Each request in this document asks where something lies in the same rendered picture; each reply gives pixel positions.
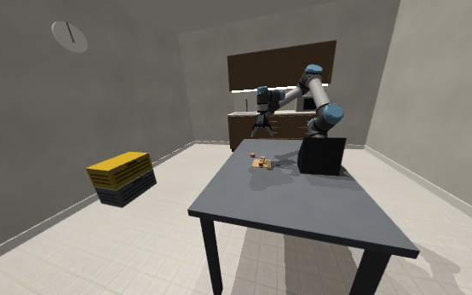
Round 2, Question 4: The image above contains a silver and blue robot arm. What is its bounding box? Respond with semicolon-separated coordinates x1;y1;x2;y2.
256;65;344;137

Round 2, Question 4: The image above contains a tan mat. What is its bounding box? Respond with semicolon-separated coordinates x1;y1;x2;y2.
252;159;271;168

